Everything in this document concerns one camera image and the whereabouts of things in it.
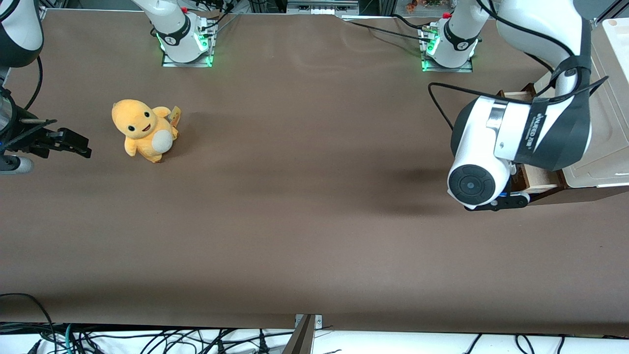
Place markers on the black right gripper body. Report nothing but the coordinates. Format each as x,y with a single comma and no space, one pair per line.
33,139

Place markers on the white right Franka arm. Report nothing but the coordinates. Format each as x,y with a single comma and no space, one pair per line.
177,29

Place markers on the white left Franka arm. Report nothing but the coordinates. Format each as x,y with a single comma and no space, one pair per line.
491,142

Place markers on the yellow plush toy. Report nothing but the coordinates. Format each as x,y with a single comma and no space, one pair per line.
145,130

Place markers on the brown table cover sheet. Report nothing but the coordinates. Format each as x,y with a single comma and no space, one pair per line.
314,196

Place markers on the small orange objects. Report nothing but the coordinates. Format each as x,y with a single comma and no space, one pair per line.
412,6

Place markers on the cream and brown cabinet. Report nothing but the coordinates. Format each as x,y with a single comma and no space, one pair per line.
612,123

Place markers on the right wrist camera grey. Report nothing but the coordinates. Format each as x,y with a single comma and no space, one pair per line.
17,164

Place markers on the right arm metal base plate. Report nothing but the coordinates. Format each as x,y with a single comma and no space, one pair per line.
172,63

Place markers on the aluminium frame rail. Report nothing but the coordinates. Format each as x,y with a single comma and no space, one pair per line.
319,7

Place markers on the dark brown post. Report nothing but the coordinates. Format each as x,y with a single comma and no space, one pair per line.
300,341

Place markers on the silver metal bracket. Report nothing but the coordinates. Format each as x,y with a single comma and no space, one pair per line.
317,320

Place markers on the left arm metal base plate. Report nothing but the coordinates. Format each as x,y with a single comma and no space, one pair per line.
435,70

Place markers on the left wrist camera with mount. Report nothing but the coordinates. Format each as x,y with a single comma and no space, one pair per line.
511,200

